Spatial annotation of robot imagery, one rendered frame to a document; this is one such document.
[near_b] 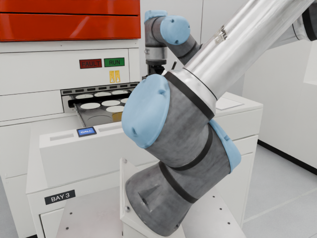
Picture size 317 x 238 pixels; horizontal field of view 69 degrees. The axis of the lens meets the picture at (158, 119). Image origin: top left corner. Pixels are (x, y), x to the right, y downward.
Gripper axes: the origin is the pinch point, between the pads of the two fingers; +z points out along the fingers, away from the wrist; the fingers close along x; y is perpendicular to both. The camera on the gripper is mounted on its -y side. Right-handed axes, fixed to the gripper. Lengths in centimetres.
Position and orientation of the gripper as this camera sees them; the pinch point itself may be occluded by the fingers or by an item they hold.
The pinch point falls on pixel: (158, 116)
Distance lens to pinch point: 84.7
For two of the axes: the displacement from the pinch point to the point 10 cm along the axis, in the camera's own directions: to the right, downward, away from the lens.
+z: 0.0, 9.3, 3.7
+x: -9.0, 1.6, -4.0
